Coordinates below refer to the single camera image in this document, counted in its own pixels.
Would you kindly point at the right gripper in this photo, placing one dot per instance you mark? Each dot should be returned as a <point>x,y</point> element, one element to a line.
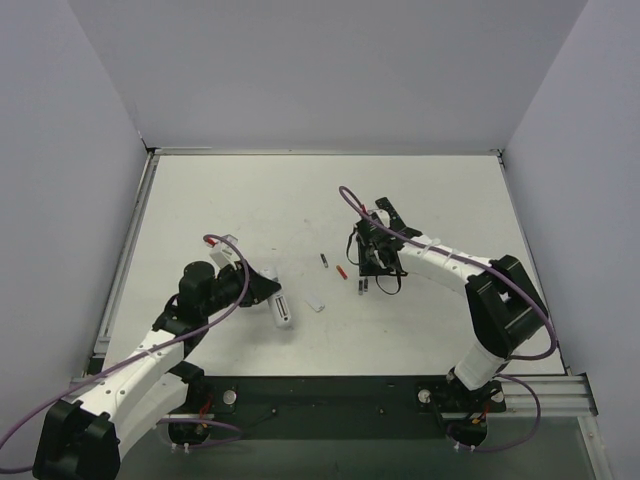
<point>377,257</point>

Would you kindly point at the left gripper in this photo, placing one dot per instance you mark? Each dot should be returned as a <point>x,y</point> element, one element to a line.
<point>257,291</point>

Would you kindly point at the white remote control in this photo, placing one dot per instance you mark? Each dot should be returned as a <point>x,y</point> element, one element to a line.
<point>277,302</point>

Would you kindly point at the black grey battery pair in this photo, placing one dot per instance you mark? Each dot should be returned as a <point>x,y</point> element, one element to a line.
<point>363,286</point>

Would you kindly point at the white battery cover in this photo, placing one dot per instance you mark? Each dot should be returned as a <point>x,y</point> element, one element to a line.
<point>315,304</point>

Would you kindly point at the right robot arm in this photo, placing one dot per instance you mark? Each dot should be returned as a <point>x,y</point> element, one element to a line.
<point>505,308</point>

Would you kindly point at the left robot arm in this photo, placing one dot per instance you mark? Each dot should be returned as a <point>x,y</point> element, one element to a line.
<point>89,437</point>

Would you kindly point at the red orange battery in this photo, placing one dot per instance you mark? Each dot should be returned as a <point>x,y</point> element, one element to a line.
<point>342,272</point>

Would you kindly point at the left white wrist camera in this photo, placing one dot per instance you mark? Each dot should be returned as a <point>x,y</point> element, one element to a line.
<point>221,253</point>

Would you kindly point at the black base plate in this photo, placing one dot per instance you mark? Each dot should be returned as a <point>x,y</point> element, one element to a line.
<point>406,407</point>

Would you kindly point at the aluminium front rail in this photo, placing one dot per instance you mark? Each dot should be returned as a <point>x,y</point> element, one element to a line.
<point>558,395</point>

